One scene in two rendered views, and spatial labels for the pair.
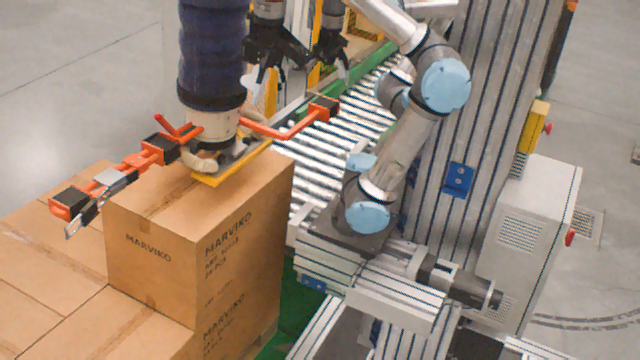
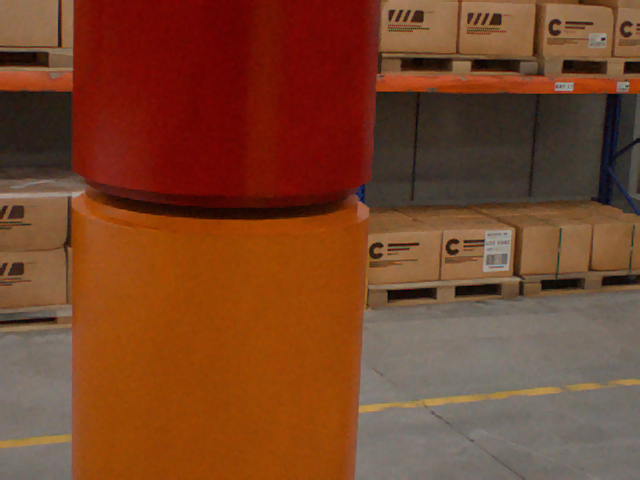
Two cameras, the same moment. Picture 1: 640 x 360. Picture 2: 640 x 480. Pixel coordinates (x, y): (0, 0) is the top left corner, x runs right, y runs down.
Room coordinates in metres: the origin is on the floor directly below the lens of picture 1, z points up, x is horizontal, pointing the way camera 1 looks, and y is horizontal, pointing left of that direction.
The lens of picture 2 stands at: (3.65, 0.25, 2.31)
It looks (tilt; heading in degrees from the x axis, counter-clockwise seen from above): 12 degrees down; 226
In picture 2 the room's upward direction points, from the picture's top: 3 degrees clockwise
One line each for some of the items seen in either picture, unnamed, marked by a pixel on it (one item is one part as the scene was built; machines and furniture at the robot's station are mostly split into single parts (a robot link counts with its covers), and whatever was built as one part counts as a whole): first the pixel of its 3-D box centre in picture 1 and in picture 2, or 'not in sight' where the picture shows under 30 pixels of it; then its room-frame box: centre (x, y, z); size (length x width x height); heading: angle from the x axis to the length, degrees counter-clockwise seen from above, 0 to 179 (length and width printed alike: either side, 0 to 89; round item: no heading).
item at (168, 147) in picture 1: (161, 148); not in sight; (1.63, 0.47, 1.18); 0.10 x 0.08 x 0.06; 64
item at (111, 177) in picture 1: (109, 182); not in sight; (1.44, 0.57, 1.17); 0.07 x 0.07 x 0.04; 64
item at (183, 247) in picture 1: (203, 220); not in sight; (1.85, 0.39, 0.74); 0.60 x 0.40 x 0.40; 154
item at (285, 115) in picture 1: (319, 99); not in sight; (3.40, 0.03, 0.50); 2.31 x 0.05 x 0.19; 155
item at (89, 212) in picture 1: (104, 201); not in sight; (1.34, 0.55, 1.18); 0.31 x 0.03 x 0.05; 167
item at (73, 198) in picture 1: (70, 203); not in sight; (1.32, 0.63, 1.18); 0.08 x 0.07 x 0.05; 154
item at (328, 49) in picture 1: (328, 43); not in sight; (1.99, 0.01, 1.44); 0.09 x 0.08 x 0.12; 154
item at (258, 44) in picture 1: (265, 39); not in sight; (1.43, 0.16, 1.66); 0.09 x 0.08 x 0.12; 69
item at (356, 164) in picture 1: (363, 178); not in sight; (1.57, -0.14, 1.20); 0.13 x 0.12 x 0.14; 5
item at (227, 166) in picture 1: (234, 153); not in sight; (1.82, 0.28, 1.08); 0.34 x 0.10 x 0.05; 154
